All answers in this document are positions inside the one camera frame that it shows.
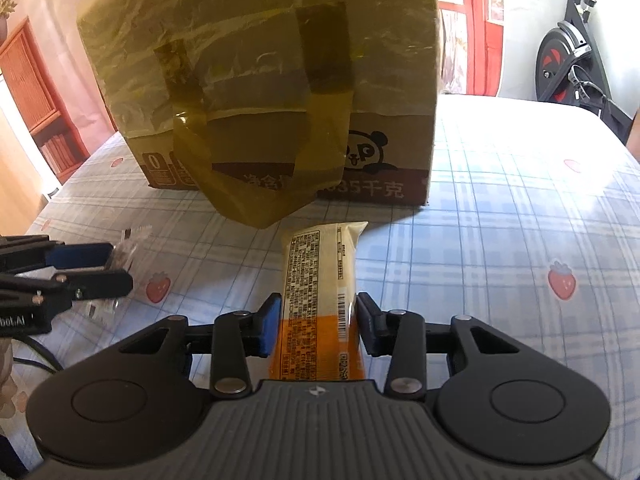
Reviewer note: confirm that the orange and white bread packet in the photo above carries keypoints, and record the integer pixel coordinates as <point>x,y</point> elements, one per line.
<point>315,280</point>

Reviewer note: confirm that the clear plastic packet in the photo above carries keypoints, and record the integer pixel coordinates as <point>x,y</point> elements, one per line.
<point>122,255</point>

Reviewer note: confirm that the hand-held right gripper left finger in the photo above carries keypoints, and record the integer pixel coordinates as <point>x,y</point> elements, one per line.
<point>267,327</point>

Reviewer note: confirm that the checked tablecloth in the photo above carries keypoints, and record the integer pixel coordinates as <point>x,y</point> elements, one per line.
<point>500,210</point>

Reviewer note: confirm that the taped cardboard box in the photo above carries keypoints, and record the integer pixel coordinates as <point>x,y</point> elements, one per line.
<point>250,60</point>

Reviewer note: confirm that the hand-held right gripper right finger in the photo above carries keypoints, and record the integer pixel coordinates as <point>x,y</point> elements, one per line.
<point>366,327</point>

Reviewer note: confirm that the black exercise bike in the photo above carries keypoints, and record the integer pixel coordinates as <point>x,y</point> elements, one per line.
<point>555,70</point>

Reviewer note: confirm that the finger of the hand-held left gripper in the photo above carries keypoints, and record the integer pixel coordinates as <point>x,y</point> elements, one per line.
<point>100,282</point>
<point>75,255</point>

